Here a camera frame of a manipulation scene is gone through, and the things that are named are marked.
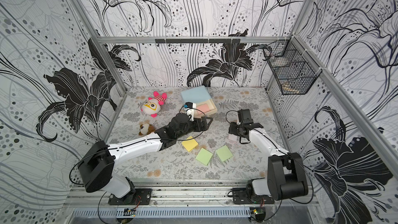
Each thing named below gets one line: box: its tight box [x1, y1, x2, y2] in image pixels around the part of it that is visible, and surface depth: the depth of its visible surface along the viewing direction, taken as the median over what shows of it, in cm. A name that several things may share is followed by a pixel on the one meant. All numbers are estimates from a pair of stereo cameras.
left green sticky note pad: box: [195, 147, 213, 166], surface depth 88 cm
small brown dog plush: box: [138, 123, 155, 136], surface depth 97 cm
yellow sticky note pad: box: [181, 135, 199, 152], surface depth 91 cm
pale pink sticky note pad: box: [228, 133, 238, 142], surface depth 87 cm
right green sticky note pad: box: [215, 144, 234, 162], surface depth 90 cm
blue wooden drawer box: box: [180, 85, 218, 118], surface depth 97 cm
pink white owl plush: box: [140, 91, 168, 118], surface depth 103 cm
